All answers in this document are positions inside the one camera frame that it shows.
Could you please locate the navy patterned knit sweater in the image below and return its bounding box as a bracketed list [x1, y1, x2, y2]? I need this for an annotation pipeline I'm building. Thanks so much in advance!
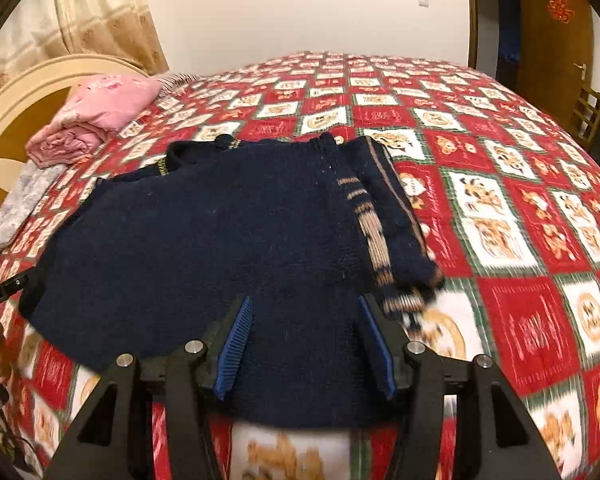
[19, 133, 444, 428]

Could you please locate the red checkered bear bedspread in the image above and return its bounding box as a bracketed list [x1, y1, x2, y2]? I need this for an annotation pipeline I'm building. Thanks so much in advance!
[0, 52, 600, 479]

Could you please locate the grey floral pillow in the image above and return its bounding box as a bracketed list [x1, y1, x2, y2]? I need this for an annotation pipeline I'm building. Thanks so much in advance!
[0, 160, 67, 251]

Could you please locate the striped pillow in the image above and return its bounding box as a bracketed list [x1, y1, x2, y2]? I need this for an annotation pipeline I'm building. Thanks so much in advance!
[150, 72, 199, 98]

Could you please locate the folded pink quilt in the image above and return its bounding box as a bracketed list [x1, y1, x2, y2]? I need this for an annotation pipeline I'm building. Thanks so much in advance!
[26, 75, 161, 168]

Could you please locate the cream wooden headboard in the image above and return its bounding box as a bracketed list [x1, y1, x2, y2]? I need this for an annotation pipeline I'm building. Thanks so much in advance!
[0, 53, 150, 261]

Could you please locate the wooden chair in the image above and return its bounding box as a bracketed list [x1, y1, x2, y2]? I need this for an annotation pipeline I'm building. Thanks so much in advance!
[569, 82, 600, 152]

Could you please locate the brown wooden door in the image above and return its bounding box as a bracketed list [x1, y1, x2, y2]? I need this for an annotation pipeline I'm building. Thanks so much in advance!
[516, 0, 594, 129]

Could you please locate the beige patterned curtain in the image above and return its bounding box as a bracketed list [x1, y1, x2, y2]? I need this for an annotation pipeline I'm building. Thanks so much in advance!
[0, 0, 169, 89]

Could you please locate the red double happiness decoration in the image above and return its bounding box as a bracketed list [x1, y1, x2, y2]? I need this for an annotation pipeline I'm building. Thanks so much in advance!
[547, 0, 574, 24]

